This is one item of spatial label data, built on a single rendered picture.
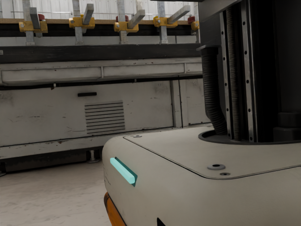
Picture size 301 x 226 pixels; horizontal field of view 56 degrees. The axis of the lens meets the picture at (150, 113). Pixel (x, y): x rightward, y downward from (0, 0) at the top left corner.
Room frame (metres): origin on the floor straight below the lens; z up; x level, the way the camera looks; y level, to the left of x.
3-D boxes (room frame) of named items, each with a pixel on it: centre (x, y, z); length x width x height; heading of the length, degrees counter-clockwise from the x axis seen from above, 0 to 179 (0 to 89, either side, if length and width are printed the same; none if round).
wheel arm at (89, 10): (1.54, 0.31, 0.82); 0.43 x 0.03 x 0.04; 18
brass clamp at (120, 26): (1.66, 0.10, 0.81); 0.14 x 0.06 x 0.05; 108
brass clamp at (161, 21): (1.74, -0.14, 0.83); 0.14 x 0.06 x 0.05; 108
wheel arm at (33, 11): (1.46, 0.54, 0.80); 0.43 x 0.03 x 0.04; 18
